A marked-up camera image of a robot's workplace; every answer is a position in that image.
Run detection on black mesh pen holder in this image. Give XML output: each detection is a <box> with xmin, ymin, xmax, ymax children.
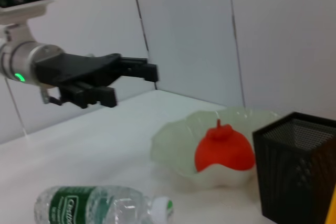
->
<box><xmin>252</xmin><ymin>112</ymin><xmax>336</xmax><ymax>224</ymax></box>

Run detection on clear green-label water bottle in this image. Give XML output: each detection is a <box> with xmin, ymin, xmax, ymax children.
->
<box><xmin>33</xmin><ymin>185</ymin><xmax>174</xmax><ymax>224</ymax></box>

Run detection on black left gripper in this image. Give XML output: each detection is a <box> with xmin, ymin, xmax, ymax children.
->
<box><xmin>34</xmin><ymin>53</ymin><xmax>160</xmax><ymax>109</ymax></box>

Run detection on left arm cable plug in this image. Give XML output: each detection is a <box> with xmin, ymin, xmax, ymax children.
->
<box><xmin>39</xmin><ymin>87</ymin><xmax>63</xmax><ymax>106</ymax></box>

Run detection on yellow plastic storage bin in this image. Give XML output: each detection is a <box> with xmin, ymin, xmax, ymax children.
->
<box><xmin>324</xmin><ymin>189</ymin><xmax>336</xmax><ymax>224</ymax></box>

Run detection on pale green glass fruit plate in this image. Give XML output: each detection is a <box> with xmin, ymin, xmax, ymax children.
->
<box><xmin>150</xmin><ymin>106</ymin><xmax>279</xmax><ymax>190</ymax></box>

